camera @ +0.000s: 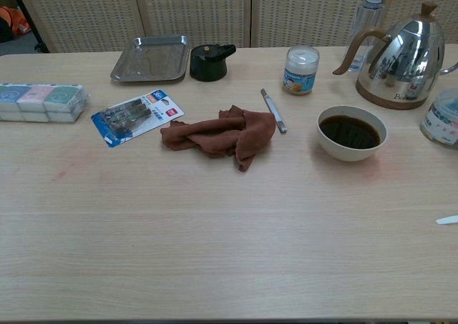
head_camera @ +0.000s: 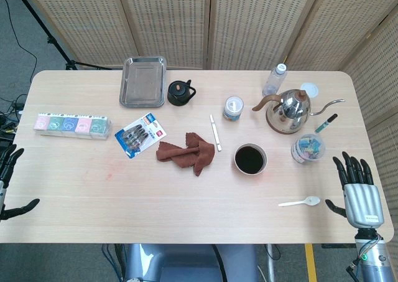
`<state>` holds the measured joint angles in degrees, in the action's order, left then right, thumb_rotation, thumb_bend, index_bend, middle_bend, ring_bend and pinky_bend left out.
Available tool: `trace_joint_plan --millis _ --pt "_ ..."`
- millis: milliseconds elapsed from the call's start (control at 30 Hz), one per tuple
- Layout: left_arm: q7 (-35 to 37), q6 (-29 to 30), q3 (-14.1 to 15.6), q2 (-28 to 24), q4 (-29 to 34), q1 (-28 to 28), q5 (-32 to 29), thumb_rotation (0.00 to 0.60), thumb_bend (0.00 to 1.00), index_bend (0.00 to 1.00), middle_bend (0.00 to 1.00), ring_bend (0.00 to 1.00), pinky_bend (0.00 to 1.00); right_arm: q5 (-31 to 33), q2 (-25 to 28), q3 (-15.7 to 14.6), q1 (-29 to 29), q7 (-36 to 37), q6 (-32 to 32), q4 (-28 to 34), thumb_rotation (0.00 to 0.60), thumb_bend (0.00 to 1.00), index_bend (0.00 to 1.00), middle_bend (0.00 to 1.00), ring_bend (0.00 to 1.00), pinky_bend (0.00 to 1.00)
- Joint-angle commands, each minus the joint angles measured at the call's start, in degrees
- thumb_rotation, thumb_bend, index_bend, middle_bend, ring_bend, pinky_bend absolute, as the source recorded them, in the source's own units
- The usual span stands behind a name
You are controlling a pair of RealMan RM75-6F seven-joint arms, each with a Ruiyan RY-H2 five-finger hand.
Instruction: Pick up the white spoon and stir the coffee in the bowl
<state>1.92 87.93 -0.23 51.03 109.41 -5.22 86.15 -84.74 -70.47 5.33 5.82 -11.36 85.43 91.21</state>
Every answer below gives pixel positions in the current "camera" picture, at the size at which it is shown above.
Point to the white object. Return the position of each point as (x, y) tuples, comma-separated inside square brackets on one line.
[(447, 219)]

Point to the white bowl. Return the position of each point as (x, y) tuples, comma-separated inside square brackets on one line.
[(349, 154)]

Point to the brown cloth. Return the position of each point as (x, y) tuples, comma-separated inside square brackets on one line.
[(222, 134)]

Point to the white stick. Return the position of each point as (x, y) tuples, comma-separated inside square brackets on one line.
[(273, 111)]

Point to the small black teapot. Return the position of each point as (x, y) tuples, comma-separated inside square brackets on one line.
[(207, 66)]

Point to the blue clip blister pack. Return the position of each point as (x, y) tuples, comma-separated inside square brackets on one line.
[(136, 116)]

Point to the white-lid jar with blue label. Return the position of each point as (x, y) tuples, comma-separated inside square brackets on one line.
[(300, 73)]

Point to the stainless steel tray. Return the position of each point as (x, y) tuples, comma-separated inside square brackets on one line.
[(150, 61)]

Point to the wooden woven folding screen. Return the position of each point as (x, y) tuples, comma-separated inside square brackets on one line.
[(200, 13)]

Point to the clear plastic water bottle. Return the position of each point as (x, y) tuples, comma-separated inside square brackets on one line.
[(365, 20)]

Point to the pastel tissue multipack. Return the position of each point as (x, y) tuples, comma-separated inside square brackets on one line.
[(39, 102)]

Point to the steel gooseneck kettle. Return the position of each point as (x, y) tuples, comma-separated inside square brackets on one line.
[(404, 59)]

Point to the clear jar of colourful clips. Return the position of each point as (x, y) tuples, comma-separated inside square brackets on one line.
[(442, 120)]

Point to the orange bag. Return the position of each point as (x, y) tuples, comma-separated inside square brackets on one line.
[(16, 21)]

